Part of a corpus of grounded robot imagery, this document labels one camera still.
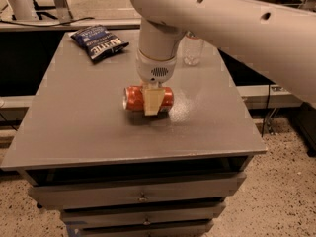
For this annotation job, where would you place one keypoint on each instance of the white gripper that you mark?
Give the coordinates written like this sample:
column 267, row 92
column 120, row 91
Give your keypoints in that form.
column 155, row 69

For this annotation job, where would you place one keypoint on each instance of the red coke can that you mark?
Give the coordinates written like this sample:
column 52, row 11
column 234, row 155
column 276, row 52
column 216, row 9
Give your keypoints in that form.
column 133, row 99

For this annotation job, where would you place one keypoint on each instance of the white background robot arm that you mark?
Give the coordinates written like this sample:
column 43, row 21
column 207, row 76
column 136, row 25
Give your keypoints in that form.
column 23, row 9

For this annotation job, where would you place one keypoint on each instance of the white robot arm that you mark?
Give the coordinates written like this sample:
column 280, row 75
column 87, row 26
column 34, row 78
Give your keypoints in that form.
column 276, row 41

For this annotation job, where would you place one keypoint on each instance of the clear plastic water bottle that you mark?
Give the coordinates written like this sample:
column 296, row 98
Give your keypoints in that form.
column 192, row 49

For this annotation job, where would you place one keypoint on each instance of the blue chip bag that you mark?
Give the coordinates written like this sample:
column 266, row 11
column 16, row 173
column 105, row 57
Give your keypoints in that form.
column 98, row 42

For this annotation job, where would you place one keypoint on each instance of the grey drawer cabinet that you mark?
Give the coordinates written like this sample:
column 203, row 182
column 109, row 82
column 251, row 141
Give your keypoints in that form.
column 77, row 131

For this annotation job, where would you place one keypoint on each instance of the top grey drawer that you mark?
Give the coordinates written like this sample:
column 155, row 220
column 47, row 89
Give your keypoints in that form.
column 137, row 191

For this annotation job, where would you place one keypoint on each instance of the grey drawer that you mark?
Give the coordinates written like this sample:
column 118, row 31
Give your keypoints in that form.
column 146, row 214
column 191, row 228
column 137, row 191

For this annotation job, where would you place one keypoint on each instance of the middle grey drawer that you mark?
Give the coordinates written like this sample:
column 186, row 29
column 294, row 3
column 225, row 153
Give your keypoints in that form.
column 146, row 214

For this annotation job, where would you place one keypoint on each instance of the bottom grey drawer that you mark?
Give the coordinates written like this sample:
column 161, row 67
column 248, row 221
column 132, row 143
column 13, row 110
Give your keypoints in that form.
column 191, row 228

